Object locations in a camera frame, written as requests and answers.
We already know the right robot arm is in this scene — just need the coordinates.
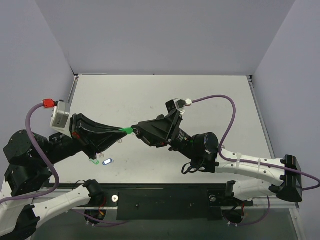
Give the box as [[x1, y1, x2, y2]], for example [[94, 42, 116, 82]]
[[132, 110, 303, 205]]

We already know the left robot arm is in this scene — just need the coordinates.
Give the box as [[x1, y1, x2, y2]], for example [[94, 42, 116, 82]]
[[0, 114, 127, 240]]

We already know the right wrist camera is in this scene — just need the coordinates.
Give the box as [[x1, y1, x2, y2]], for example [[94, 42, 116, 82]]
[[165, 98, 186, 114]]

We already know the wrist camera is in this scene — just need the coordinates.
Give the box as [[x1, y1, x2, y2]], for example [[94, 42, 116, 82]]
[[50, 101, 71, 137], [165, 98, 186, 114]]

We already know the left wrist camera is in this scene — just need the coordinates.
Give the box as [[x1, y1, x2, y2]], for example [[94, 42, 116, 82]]
[[50, 101, 71, 137]]

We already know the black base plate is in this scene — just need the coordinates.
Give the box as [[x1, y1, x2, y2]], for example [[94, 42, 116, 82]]
[[69, 183, 263, 222]]

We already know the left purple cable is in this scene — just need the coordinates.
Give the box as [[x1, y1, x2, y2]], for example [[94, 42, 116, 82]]
[[0, 103, 61, 205]]

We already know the purple cable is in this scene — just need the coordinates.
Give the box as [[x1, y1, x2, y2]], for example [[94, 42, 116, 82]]
[[184, 94, 320, 192], [0, 103, 61, 205]]

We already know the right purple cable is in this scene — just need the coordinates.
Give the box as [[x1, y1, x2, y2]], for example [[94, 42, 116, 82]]
[[184, 94, 320, 192]]

